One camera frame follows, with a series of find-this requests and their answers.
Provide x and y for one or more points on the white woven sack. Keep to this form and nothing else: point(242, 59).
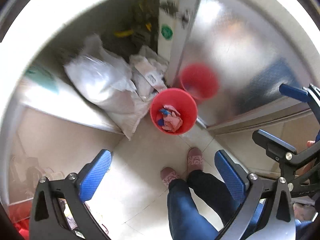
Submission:
point(104, 79)

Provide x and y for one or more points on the right leg dark jeans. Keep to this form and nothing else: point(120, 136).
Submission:
point(214, 193)

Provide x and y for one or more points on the left leg blue jeans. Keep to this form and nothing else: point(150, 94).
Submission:
point(185, 222)

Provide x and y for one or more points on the green round sticker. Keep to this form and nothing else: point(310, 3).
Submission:
point(166, 32)

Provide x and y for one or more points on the pink slipper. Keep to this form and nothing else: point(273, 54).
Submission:
point(167, 175)
point(194, 160)

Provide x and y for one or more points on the red plastic bag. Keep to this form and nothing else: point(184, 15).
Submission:
point(19, 214)

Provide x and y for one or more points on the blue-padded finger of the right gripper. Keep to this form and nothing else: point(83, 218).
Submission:
point(295, 93)
point(275, 148)

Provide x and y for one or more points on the red trash bin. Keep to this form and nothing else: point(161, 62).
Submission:
point(173, 111)

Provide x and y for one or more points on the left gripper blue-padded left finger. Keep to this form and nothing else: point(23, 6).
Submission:
point(47, 220)

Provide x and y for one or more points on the pink left slipper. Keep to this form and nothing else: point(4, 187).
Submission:
point(167, 175)

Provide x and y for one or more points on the person's left hand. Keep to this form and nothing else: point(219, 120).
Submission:
point(310, 143)

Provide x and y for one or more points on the crumpled white bag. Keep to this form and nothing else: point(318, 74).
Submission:
point(148, 71)

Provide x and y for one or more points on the pink right slipper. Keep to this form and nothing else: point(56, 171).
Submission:
point(194, 160)

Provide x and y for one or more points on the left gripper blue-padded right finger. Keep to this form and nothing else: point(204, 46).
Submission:
point(265, 210)

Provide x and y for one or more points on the steel cabinet door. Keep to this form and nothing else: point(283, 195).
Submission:
point(233, 61)

